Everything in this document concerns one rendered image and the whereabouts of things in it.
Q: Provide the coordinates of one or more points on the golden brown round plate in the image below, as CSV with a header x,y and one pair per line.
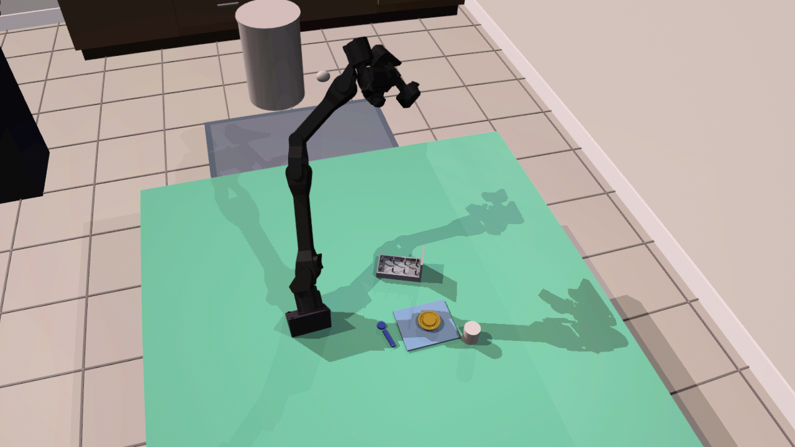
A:
x,y
429,320

